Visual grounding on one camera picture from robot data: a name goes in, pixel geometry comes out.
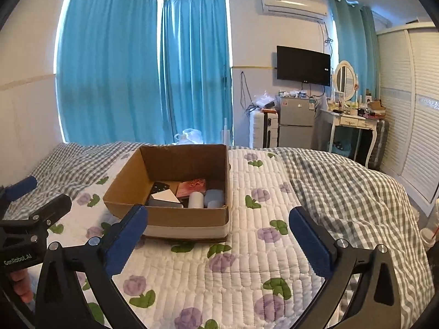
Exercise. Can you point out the white dressing table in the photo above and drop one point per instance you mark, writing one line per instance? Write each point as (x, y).
(362, 139)

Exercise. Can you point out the black remote control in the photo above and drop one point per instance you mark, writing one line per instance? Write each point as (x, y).
(158, 187)

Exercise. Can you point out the red patterned card box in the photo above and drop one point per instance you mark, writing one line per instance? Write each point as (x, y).
(186, 188)

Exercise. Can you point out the light blue earbuds case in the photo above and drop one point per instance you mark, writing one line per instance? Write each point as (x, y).
(214, 198)

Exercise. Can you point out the silver mini fridge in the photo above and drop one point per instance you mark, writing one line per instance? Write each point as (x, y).
(296, 122)

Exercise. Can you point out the white floral quilt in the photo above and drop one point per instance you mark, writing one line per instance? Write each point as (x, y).
(85, 173)

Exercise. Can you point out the white louvered wardrobe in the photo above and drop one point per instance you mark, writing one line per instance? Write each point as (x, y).
(408, 81)

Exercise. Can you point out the grey checkered bedsheet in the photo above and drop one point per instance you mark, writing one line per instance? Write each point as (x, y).
(343, 195)

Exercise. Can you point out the white rectangular box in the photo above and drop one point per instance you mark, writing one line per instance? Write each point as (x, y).
(164, 199)

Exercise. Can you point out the brown cardboard box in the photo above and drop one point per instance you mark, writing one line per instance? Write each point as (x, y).
(172, 165)

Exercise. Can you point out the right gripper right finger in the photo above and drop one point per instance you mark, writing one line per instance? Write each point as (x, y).
(375, 303)

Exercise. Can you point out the black wall television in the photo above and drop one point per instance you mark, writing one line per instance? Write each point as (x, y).
(304, 66)

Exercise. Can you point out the person's left hand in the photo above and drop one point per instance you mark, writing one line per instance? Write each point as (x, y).
(21, 285)

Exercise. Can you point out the clear water jug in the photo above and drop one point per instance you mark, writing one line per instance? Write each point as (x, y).
(189, 136)

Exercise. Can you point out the white air conditioner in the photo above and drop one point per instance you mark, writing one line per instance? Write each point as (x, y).
(299, 9)

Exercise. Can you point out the oval vanity mirror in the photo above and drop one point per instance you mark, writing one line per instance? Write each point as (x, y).
(345, 81)

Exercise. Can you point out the blue corner curtain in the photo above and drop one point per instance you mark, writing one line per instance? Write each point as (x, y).
(357, 41)

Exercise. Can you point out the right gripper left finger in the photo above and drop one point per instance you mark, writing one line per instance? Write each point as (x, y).
(60, 302)

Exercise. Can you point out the white cylindrical plug device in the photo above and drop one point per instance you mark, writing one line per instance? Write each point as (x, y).
(196, 200)

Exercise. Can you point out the blue window curtain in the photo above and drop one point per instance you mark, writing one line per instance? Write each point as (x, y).
(144, 70)

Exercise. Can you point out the white suitcase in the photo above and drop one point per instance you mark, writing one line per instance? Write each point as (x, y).
(263, 129)

